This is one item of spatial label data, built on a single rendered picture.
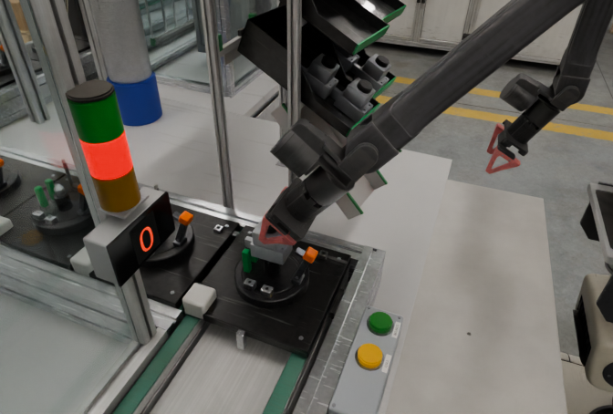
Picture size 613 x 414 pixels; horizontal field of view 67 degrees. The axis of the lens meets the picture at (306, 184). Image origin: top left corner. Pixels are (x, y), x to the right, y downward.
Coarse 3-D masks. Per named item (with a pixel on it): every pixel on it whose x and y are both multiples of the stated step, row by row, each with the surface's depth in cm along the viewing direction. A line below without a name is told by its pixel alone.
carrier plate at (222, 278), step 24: (240, 240) 96; (216, 264) 90; (312, 264) 91; (336, 264) 91; (216, 288) 86; (312, 288) 86; (336, 288) 86; (216, 312) 81; (240, 312) 81; (264, 312) 81; (288, 312) 81; (312, 312) 82; (264, 336) 78; (288, 336) 77; (312, 336) 77
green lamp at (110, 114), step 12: (72, 108) 50; (84, 108) 49; (96, 108) 49; (108, 108) 50; (84, 120) 50; (96, 120) 50; (108, 120) 51; (120, 120) 53; (84, 132) 51; (96, 132) 51; (108, 132) 52; (120, 132) 53
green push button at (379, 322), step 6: (378, 312) 82; (372, 318) 80; (378, 318) 80; (384, 318) 80; (390, 318) 81; (372, 324) 79; (378, 324) 79; (384, 324) 79; (390, 324) 80; (378, 330) 79; (384, 330) 79
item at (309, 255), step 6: (300, 252) 80; (306, 252) 79; (312, 252) 79; (306, 258) 79; (312, 258) 79; (300, 264) 82; (306, 264) 81; (300, 270) 82; (294, 276) 84; (300, 276) 83
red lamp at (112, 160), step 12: (84, 144) 52; (96, 144) 52; (108, 144) 52; (120, 144) 54; (96, 156) 53; (108, 156) 53; (120, 156) 54; (96, 168) 54; (108, 168) 54; (120, 168) 55
